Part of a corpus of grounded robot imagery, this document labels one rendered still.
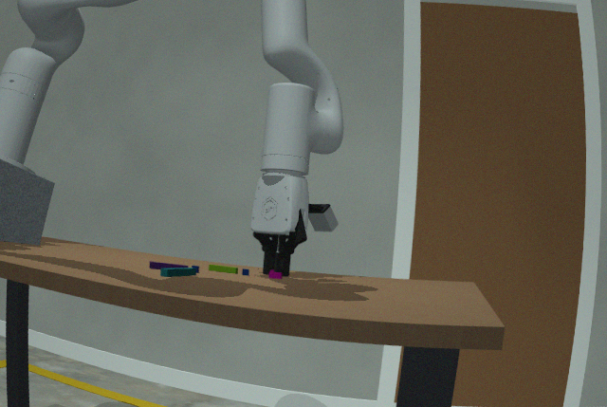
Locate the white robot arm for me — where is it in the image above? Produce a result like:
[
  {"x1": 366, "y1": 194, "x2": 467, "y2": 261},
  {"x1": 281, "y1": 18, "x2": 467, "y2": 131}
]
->
[{"x1": 0, "y1": 0, "x2": 343, "y2": 231}]

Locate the turquoise rod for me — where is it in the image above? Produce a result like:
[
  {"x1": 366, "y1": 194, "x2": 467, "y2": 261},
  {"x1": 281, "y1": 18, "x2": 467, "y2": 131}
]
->
[{"x1": 160, "y1": 268, "x2": 196, "y2": 277}]

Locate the purple rod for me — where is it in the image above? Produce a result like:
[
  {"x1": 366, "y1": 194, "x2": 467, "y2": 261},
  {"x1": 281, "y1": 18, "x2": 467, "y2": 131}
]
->
[{"x1": 150, "y1": 262, "x2": 188, "y2": 269}]

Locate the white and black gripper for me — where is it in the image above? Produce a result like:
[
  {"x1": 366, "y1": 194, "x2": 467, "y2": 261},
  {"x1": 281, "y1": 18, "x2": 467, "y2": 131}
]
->
[{"x1": 251, "y1": 173, "x2": 309, "y2": 276}]

